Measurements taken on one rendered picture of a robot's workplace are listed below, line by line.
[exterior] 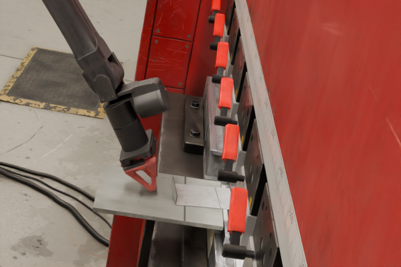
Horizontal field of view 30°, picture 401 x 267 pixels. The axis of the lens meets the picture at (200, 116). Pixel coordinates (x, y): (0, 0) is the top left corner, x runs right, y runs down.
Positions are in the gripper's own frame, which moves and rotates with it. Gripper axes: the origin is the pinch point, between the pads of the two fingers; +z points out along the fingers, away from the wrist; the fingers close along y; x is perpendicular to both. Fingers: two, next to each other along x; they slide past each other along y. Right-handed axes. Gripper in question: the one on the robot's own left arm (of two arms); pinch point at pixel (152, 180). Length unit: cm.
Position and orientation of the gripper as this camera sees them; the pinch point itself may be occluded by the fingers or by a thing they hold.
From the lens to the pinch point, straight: 158.2
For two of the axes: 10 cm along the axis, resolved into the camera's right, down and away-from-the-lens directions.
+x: -9.4, 3.2, 1.4
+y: -0.1, -4.2, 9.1
